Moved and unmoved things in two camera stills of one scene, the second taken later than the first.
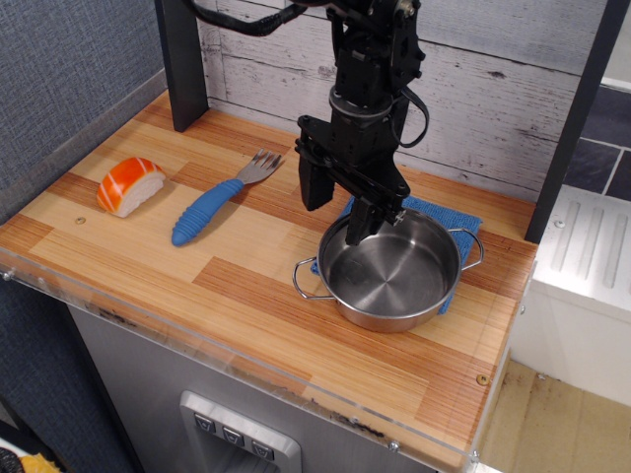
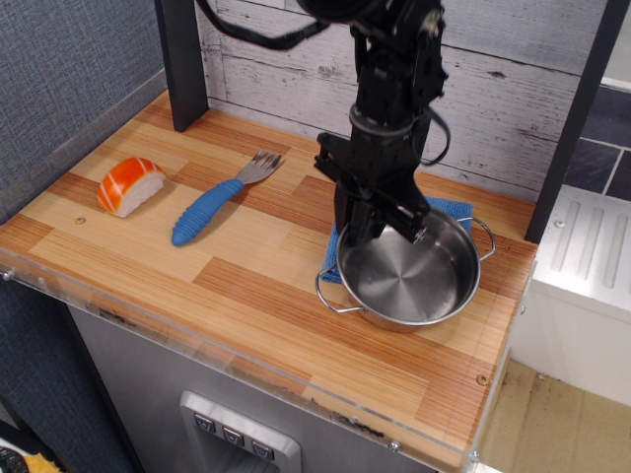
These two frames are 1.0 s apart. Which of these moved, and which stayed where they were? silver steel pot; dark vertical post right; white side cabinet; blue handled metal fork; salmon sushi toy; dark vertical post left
Moved: silver steel pot
Stayed: salmon sushi toy; white side cabinet; dark vertical post right; blue handled metal fork; dark vertical post left
